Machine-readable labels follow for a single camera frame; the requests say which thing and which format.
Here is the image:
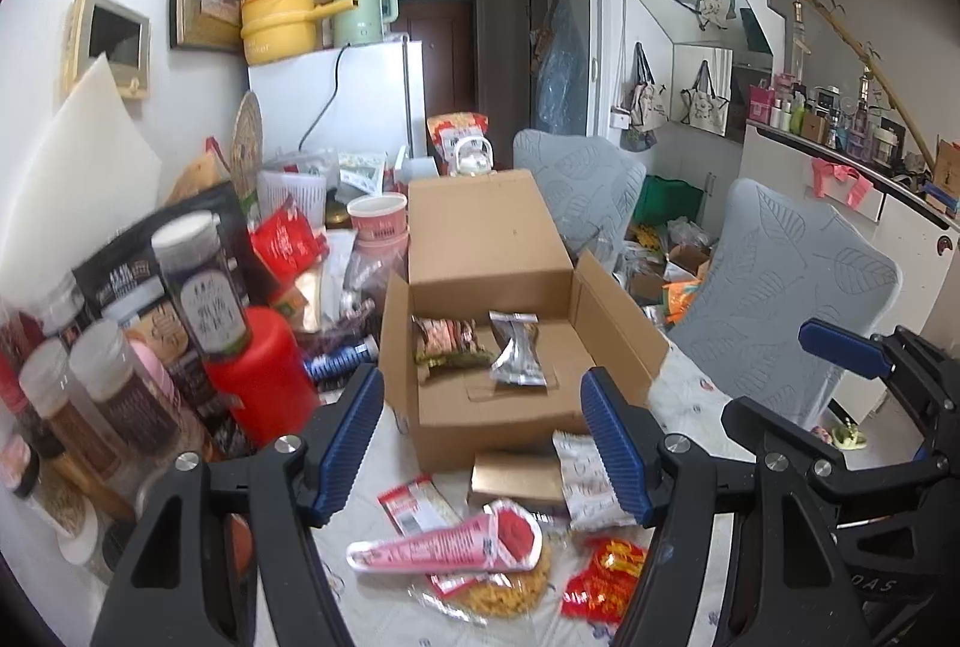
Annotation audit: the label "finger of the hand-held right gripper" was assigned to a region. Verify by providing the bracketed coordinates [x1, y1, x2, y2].
[797, 317, 960, 461]
[720, 394, 938, 528]

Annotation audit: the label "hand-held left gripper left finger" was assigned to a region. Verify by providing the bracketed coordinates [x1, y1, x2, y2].
[90, 364, 386, 647]

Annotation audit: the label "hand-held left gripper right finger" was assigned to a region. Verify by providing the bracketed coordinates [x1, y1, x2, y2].
[581, 367, 863, 647]

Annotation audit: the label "red white snack packet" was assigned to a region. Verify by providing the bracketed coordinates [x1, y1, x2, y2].
[377, 477, 466, 537]

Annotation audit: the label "small gold box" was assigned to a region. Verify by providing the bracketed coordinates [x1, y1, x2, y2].
[471, 450, 565, 514]

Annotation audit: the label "pink cone-shaped snack packet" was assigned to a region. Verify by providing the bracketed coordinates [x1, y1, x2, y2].
[346, 499, 544, 577]

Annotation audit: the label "clear noodle snack packet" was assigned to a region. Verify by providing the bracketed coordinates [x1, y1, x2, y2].
[409, 538, 554, 622]

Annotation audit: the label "cardboard box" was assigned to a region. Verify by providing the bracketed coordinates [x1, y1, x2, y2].
[379, 169, 671, 474]

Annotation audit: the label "grey leaf-pattern chair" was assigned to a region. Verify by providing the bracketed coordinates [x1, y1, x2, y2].
[666, 178, 902, 431]
[514, 130, 648, 277]

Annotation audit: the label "printed white tablecloth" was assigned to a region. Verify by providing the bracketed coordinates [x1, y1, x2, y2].
[296, 347, 740, 647]

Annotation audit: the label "blue white striped tube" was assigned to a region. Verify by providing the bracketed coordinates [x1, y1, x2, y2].
[304, 338, 378, 382]

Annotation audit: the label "red plastic canister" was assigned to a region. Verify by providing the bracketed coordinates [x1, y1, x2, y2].
[204, 307, 322, 449]

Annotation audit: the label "silver snack packet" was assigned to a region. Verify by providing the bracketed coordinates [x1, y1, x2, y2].
[489, 309, 550, 388]

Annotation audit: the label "brown green snack packet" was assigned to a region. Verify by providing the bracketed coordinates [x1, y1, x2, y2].
[412, 315, 497, 387]

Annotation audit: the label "orange snack packets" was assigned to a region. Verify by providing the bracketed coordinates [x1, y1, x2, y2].
[660, 278, 700, 327]

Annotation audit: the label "pink ribbon bow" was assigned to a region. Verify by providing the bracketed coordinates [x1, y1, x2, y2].
[810, 160, 875, 213]

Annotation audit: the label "pink translucent bag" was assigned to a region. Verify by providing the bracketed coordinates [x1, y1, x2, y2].
[341, 238, 410, 322]

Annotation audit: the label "small cardboard carton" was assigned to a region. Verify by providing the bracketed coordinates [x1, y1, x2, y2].
[630, 242, 713, 307]

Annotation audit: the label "pink bottle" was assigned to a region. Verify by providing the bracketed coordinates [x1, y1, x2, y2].
[127, 339, 187, 427]

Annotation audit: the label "white cabinet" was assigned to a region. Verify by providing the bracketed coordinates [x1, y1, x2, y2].
[739, 118, 960, 423]

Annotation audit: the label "pink paper cup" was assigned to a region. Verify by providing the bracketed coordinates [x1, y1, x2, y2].
[346, 193, 410, 241]
[352, 231, 412, 277]

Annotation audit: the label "dark jar with white lid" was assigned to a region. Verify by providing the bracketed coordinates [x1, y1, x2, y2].
[150, 213, 252, 363]

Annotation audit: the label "red foil bag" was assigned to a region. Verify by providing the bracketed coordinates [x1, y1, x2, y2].
[250, 197, 331, 284]

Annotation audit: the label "row of cosmetic bottles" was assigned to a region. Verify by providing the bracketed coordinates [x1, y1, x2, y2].
[748, 66, 935, 172]

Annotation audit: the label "green bag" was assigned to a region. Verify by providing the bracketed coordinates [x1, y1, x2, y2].
[634, 174, 704, 227]

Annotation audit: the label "clear jar brown contents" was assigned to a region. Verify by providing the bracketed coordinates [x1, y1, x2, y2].
[69, 319, 188, 457]
[19, 338, 128, 479]

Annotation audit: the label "white printed paper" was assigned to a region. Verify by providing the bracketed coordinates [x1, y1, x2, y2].
[259, 171, 329, 233]

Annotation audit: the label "black snack bag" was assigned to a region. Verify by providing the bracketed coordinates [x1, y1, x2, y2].
[71, 182, 260, 408]

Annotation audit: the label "green white printed box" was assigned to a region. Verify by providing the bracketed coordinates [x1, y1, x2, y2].
[337, 151, 389, 188]

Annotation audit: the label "tall clear bottle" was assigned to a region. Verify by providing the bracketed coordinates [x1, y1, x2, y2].
[791, 0, 813, 80]

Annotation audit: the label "canvas tote bag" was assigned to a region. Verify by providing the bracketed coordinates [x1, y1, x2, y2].
[621, 42, 670, 154]

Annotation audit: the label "clear plastic jar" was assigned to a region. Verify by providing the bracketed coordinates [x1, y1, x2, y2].
[34, 272, 89, 348]

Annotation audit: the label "brown paper bag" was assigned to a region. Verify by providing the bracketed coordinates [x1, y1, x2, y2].
[165, 137, 235, 207]

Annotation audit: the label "small pink lid jar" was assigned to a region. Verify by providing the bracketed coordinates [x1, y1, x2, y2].
[0, 433, 42, 499]

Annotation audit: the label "round woven mat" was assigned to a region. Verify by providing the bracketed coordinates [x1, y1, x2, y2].
[231, 91, 264, 209]

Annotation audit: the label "bamboo branch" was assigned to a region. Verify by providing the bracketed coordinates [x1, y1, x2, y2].
[754, 0, 929, 157]

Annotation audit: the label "clear jar red contents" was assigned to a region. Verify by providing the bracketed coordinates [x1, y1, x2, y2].
[0, 306, 44, 416]

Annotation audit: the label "red yellow snack bag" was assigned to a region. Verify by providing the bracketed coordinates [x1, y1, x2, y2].
[426, 111, 491, 157]

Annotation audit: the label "white fridge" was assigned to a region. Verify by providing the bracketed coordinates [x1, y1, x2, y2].
[247, 40, 427, 168]

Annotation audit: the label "star-shaped hanging bag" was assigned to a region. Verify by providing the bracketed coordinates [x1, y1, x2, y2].
[671, 0, 737, 31]

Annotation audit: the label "blue plastic garment cover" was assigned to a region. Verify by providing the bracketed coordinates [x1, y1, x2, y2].
[534, 0, 591, 139]

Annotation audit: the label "white foam board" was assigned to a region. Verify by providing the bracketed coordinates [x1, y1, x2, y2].
[0, 55, 164, 311]

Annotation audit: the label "brown door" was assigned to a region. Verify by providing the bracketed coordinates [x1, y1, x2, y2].
[397, 0, 476, 119]

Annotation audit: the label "yellow pot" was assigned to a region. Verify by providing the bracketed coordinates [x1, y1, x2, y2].
[240, 0, 362, 67]

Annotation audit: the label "green electric kettle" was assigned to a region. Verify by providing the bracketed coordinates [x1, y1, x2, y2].
[331, 0, 399, 49]

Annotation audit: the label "clear teapot white handle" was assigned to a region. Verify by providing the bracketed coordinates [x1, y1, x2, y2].
[448, 137, 494, 178]

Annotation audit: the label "black power cable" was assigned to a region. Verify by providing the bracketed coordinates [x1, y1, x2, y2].
[298, 46, 353, 154]

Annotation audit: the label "wall intercom panel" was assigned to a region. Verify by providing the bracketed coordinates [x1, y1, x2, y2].
[61, 0, 152, 103]

